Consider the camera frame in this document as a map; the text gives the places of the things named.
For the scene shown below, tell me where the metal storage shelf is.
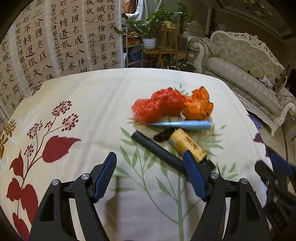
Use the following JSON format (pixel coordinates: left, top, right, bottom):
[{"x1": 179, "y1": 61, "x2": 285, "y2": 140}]
[{"x1": 122, "y1": 20, "x2": 143, "y2": 68}]

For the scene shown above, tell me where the floral cream tablecloth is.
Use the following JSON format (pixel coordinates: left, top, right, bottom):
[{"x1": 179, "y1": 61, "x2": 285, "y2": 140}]
[{"x1": 1, "y1": 69, "x2": 270, "y2": 240}]

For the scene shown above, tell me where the red crumpled plastic bag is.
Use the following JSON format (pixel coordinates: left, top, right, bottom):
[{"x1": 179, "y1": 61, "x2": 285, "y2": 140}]
[{"x1": 132, "y1": 87, "x2": 186, "y2": 125}]

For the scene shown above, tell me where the purple cloth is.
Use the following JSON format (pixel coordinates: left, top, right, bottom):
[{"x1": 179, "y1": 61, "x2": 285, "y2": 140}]
[{"x1": 248, "y1": 112, "x2": 270, "y2": 158}]

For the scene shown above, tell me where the wooden plant stand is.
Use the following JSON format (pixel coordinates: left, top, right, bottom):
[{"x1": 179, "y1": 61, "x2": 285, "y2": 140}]
[{"x1": 142, "y1": 27, "x2": 187, "y2": 70}]

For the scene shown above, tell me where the calligraphy folding screen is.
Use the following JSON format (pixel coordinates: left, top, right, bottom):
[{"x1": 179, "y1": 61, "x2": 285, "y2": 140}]
[{"x1": 0, "y1": 0, "x2": 125, "y2": 140}]

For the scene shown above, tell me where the orange crumpled paper ball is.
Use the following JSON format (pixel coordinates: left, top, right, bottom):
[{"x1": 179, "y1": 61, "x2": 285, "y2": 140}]
[{"x1": 181, "y1": 86, "x2": 214, "y2": 121}]

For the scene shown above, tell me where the light blue tube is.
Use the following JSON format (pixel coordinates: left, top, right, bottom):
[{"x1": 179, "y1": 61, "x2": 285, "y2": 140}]
[{"x1": 149, "y1": 120, "x2": 212, "y2": 130}]

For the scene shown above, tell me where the tall dark green plant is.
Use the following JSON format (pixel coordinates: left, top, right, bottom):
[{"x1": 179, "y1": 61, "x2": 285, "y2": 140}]
[{"x1": 177, "y1": 2, "x2": 192, "y2": 51}]

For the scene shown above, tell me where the yellow label bottle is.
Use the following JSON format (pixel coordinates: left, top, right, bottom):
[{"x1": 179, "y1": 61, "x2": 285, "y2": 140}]
[{"x1": 169, "y1": 128, "x2": 215, "y2": 171}]

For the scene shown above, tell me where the potted green plant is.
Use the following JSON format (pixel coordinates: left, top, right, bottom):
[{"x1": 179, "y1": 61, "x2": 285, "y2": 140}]
[{"x1": 114, "y1": 3, "x2": 183, "y2": 50}]

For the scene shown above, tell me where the black cylinder tube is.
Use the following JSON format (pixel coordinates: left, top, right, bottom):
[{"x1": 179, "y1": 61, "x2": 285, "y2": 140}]
[{"x1": 131, "y1": 131, "x2": 187, "y2": 176}]

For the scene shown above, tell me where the ornate white sofa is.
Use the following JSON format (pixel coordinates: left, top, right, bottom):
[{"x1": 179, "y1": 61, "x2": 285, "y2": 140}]
[{"x1": 187, "y1": 30, "x2": 295, "y2": 136}]

